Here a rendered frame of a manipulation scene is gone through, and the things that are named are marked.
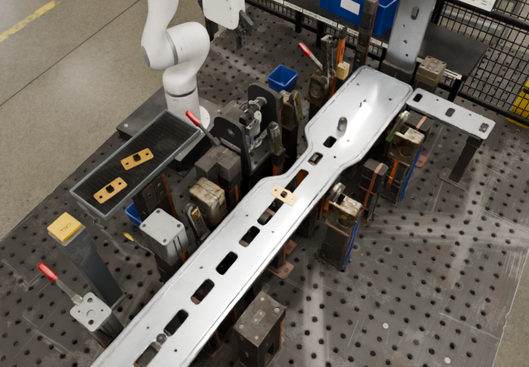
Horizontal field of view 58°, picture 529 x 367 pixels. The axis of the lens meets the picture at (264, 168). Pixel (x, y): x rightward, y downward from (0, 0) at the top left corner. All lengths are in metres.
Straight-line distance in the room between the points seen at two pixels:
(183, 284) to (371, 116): 0.84
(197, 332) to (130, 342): 0.17
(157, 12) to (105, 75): 1.92
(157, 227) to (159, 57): 0.59
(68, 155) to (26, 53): 1.06
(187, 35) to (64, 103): 1.83
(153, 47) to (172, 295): 0.77
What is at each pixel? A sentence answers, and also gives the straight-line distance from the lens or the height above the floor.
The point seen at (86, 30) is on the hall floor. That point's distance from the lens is 3.90.
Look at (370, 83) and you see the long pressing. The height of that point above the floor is 1.00.
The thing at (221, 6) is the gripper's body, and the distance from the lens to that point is 1.15.
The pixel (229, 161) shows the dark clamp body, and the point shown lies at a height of 1.08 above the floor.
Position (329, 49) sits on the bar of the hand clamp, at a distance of 1.64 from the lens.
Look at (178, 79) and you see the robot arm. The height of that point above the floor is 1.05.
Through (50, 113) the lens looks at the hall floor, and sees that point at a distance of 3.32.
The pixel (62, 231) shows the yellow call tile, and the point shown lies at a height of 1.16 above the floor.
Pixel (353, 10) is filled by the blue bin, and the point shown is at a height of 1.09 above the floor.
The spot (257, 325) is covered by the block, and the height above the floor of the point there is 1.03.
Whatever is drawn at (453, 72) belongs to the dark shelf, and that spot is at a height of 1.02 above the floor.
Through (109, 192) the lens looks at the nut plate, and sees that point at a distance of 1.30.
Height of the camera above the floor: 2.19
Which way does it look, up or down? 53 degrees down
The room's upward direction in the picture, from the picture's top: straight up
